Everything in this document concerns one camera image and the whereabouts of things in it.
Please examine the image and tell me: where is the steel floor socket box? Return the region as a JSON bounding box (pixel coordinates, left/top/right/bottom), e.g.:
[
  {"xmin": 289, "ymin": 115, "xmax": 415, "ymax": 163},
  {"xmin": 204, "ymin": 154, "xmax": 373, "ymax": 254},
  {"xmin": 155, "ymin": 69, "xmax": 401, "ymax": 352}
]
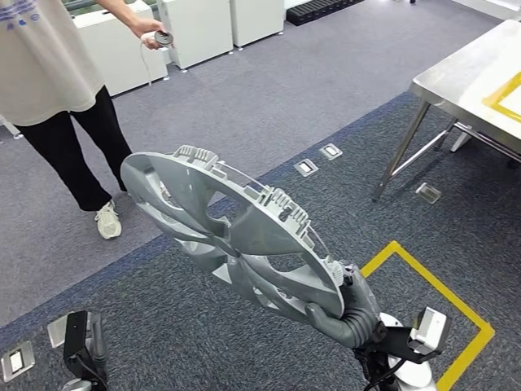
[
  {"xmin": 318, "ymin": 143, "xmax": 344, "ymax": 162},
  {"xmin": 294, "ymin": 158, "xmax": 319, "ymax": 178},
  {"xmin": 0, "ymin": 340, "xmax": 36, "ymax": 384}
]

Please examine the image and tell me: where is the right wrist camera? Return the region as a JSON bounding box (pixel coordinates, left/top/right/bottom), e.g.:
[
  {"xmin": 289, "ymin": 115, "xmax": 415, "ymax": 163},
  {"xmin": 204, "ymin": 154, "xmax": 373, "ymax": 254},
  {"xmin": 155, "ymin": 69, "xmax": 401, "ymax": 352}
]
[{"xmin": 353, "ymin": 306, "xmax": 453, "ymax": 379}]

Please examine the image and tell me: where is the grey plastic wheel hubcap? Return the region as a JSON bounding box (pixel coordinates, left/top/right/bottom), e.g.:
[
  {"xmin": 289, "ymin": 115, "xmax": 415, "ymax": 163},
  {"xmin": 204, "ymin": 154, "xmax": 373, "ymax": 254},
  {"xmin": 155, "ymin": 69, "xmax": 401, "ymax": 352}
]
[{"xmin": 120, "ymin": 144, "xmax": 347, "ymax": 325}]

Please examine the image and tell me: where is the person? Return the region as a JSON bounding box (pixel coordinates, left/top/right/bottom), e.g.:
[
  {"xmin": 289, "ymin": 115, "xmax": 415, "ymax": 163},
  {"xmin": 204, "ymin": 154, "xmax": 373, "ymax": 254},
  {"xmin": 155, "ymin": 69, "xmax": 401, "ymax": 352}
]
[{"xmin": 0, "ymin": 0, "xmax": 167, "ymax": 241}]

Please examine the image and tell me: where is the white cabinet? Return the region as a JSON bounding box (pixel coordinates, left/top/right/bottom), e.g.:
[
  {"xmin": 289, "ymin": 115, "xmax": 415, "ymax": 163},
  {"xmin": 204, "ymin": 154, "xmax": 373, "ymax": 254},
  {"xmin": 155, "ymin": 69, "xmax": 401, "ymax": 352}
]
[
  {"xmin": 73, "ymin": 0, "xmax": 170, "ymax": 99},
  {"xmin": 156, "ymin": 0, "xmax": 234, "ymax": 71},
  {"xmin": 230, "ymin": 0, "xmax": 286, "ymax": 51}
]

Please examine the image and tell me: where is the steel floor cover plate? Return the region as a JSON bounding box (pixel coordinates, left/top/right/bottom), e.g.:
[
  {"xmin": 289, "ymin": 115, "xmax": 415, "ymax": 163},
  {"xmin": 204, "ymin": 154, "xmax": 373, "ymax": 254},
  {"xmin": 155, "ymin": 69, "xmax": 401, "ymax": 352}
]
[
  {"xmin": 415, "ymin": 182, "xmax": 443, "ymax": 205},
  {"xmin": 47, "ymin": 313, "xmax": 92, "ymax": 349}
]

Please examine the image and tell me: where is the person's hand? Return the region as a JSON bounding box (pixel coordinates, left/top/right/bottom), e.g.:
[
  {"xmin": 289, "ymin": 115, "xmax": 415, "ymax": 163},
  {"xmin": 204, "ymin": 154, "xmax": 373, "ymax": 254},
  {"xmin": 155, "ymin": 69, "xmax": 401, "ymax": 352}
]
[{"xmin": 130, "ymin": 19, "xmax": 167, "ymax": 51}]

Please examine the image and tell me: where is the stainless steel workbench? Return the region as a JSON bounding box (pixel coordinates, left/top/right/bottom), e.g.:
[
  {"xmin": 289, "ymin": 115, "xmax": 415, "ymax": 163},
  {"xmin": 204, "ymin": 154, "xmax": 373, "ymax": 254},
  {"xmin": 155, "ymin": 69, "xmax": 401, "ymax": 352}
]
[{"xmin": 371, "ymin": 20, "xmax": 521, "ymax": 204}]

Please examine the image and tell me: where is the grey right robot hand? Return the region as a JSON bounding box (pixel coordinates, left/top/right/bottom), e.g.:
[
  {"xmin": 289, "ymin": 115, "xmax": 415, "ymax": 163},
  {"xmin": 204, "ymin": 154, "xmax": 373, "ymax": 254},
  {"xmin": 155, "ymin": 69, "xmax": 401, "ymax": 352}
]
[{"xmin": 304, "ymin": 263, "xmax": 383, "ymax": 342}]

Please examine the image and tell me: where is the black ribbed mat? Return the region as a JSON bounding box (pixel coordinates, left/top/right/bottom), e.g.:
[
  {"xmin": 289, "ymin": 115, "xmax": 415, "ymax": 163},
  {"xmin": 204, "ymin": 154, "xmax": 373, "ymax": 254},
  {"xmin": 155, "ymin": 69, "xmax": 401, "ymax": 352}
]
[{"xmin": 286, "ymin": 0, "xmax": 365, "ymax": 27}]

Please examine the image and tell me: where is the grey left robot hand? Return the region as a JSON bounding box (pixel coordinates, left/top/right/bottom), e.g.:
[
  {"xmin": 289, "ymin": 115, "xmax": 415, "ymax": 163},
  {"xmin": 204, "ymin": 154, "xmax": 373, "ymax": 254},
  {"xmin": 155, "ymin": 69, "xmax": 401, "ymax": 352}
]
[{"xmin": 87, "ymin": 313, "xmax": 109, "ymax": 373}]

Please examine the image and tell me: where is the black round remote with strap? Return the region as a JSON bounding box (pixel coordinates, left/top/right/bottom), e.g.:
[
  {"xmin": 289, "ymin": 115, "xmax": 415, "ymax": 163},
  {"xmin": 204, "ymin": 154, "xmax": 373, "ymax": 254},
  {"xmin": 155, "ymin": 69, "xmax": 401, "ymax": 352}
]
[{"xmin": 139, "ymin": 29, "xmax": 175, "ymax": 87}]

